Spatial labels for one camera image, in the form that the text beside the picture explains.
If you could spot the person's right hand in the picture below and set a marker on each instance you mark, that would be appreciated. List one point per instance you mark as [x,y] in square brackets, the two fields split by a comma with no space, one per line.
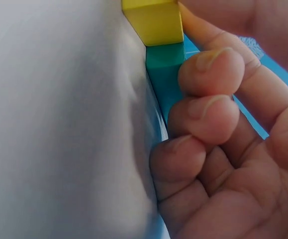
[248,206]

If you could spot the person's right thumb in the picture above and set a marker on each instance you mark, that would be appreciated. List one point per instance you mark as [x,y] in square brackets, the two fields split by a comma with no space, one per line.
[240,15]

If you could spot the yellow block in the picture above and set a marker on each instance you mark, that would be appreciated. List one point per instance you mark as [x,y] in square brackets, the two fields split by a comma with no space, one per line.
[161,26]

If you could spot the green block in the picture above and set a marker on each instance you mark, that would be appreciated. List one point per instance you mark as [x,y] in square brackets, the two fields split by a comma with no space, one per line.
[166,74]

